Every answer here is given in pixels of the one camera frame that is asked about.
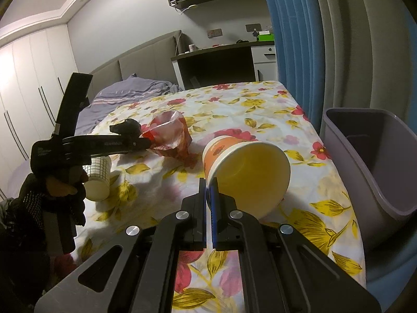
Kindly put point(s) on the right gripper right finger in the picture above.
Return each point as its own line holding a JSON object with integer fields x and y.
{"x": 224, "y": 234}

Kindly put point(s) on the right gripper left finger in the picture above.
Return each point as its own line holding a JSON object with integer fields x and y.
{"x": 195, "y": 232}

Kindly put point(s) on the orange floral paper cup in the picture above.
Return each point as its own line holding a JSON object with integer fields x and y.
{"x": 256, "y": 174}

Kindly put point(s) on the green grid paper cup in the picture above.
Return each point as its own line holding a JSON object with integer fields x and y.
{"x": 98, "y": 172}

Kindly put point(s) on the red white snack wrapper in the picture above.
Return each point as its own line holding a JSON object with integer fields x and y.
{"x": 169, "y": 135}

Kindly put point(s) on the purple plastic trash bin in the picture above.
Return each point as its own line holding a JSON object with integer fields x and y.
{"x": 375, "y": 155}

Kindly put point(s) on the gloved left hand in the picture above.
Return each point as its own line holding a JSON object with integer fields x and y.
{"x": 48, "y": 211}

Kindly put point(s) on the floral bed sheet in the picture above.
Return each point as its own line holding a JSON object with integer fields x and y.
{"x": 253, "y": 138}

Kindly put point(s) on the white wardrobe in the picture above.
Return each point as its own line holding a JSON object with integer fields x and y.
{"x": 35, "y": 70}

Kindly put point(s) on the grey upholstered headboard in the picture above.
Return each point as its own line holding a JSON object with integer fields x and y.
{"x": 150, "y": 60}

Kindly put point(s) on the dark desk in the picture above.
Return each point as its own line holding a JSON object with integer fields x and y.
{"x": 216, "y": 65}

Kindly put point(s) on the white drawer cabinet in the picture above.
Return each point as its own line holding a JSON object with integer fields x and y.
{"x": 265, "y": 63}

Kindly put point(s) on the white mug on desk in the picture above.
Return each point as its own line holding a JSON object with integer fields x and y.
{"x": 192, "y": 47}

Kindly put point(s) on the green box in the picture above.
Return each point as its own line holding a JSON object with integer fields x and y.
{"x": 265, "y": 36}

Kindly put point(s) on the blue grey curtain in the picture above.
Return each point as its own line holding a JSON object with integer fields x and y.
{"x": 356, "y": 54}

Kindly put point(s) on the grey wall socket left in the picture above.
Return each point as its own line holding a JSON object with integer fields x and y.
{"x": 214, "y": 33}

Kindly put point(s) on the grey wall socket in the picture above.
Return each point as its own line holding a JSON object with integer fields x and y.
{"x": 253, "y": 27}
{"x": 214, "y": 33}

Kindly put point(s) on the grey wall socket right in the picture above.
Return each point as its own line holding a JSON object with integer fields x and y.
{"x": 253, "y": 27}

